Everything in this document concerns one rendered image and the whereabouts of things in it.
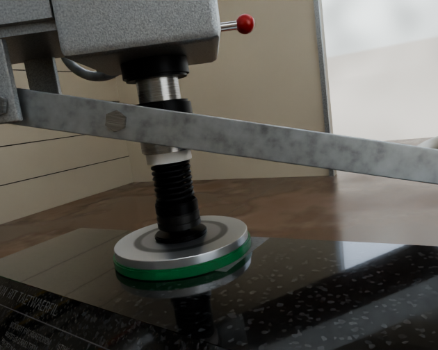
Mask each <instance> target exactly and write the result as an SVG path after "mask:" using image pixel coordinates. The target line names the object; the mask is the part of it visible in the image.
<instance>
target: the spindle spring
mask: <svg viewBox="0 0 438 350"><path fill-rule="evenodd" d="M189 162H190V159H189V160H185V161H181V162H176V163H173V164H169V165H161V166H159V165H155V166H152V167H151V170H152V171H153V172H152V176H154V177H153V179H152V180H153V181H155V183H154V187H156V188H154V191H155V192H156V194H155V197H157V199H156V202H157V203H172V202H177V201H182V200H184V199H187V198H189V197H190V198H195V195H194V194H195V192H194V190H193V188H194V186H193V185H192V184H193V180H191V179H192V175H191V174H190V173H191V169H189V168H190V164H189ZM181 166H182V167H181ZM175 167H180V168H177V169H172V168H175ZM164 169H171V170H167V171H162V172H160V170H164ZM179 172H182V173H180V174H176V173H179ZM169 174H175V175H172V176H165V175H169ZM161 176H164V177H161ZM182 177H185V178H182ZM178 178H181V179H179V180H175V181H170V180H174V179H178ZM162 181H169V182H164V183H162ZM184 182H186V183H184ZM180 183H184V184H181V185H177V184H180ZM171 185H176V186H173V187H166V186H171ZM163 187H165V188H163ZM184 188H185V189H184ZM180 189H184V190H180ZM175 190H180V191H177V192H171V191H175ZM164 192H171V193H165V194H164ZM187 192H188V193H187ZM185 193H186V194H185ZM181 194H185V195H182V196H180V197H175V196H179V195H181ZM167 197H174V198H169V199H164V198H167Z"/></svg>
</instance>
